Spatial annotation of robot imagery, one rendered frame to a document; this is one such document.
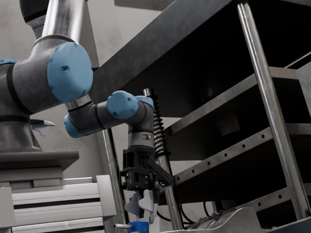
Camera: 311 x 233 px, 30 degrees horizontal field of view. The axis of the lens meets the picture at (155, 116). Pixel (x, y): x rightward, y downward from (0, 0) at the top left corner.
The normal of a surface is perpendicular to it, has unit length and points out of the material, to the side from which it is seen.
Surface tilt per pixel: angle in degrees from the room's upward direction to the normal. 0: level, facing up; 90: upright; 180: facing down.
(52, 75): 112
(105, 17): 90
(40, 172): 90
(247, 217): 90
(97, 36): 90
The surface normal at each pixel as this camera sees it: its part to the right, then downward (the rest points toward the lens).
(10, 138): 0.25, -0.63
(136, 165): 0.58, -0.24
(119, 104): -0.37, -0.26
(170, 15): -0.80, -0.03
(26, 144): 0.61, -0.62
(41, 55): -0.41, -0.65
